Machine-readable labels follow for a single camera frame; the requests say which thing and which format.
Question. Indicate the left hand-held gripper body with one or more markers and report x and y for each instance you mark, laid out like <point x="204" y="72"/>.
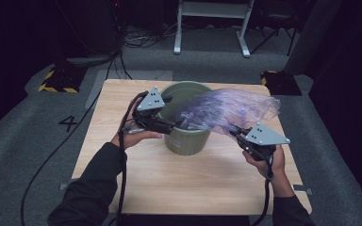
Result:
<point x="151" y="102"/>

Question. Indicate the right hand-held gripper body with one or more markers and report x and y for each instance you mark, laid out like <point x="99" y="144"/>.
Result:
<point x="264" y="136"/>

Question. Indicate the green plastic trash bin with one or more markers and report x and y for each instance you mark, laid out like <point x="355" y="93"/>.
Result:
<point x="187" y="142"/>

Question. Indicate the purple plastic bag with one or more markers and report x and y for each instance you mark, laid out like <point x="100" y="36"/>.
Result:
<point x="229" y="108"/>

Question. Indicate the person's right hand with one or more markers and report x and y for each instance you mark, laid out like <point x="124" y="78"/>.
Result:
<point x="276" y="166"/>

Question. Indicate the person's left hand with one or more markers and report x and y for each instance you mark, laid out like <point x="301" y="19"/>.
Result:
<point x="132" y="136"/>

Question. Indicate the black yellow striped base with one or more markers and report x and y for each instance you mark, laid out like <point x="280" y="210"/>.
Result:
<point x="64" y="80"/>
<point x="283" y="83"/>

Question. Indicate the black equipment stand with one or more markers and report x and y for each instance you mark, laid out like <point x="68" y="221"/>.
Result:
<point x="88" y="31"/>

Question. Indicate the grey pillar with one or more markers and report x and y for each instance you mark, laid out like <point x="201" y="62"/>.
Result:
<point x="311" y="37"/>

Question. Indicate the black folding stand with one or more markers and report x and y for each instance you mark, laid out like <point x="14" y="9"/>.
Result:
<point x="276" y="19"/>

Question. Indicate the grey table bracket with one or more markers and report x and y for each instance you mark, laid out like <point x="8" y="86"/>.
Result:
<point x="301" y="189"/>
<point x="64" y="185"/>

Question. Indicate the white metal stand frame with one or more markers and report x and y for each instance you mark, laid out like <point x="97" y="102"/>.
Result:
<point x="212" y="9"/>

